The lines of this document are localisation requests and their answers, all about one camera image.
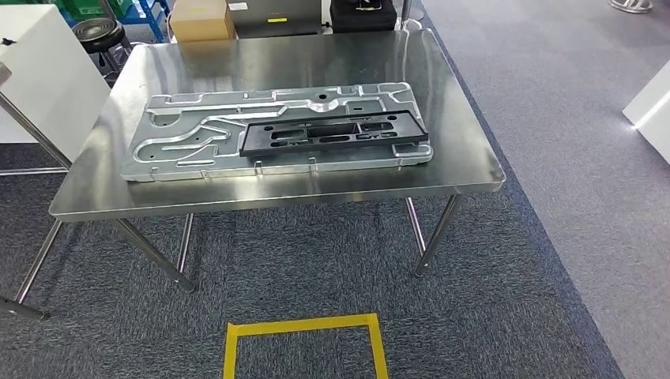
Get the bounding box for black plastic frame part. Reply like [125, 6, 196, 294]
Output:
[239, 110, 429, 158]

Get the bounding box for cardboard box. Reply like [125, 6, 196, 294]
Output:
[170, 0, 236, 43]

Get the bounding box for chrome chair base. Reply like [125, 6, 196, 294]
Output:
[608, 0, 654, 14]

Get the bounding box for black equipment case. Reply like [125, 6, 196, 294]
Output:
[329, 0, 397, 33]

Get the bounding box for stainless steel workbench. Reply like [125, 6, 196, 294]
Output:
[48, 28, 507, 294]

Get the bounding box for blue rack with casters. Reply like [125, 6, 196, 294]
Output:
[117, 0, 171, 43]

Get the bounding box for white cabinet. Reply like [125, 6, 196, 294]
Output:
[623, 60, 670, 166]
[0, 4, 112, 163]

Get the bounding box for black round stool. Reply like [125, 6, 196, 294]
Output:
[72, 17, 132, 80]

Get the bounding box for stamped metal plate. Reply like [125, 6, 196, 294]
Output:
[120, 81, 435, 183]

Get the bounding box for grey equipment case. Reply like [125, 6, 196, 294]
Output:
[228, 0, 323, 39]

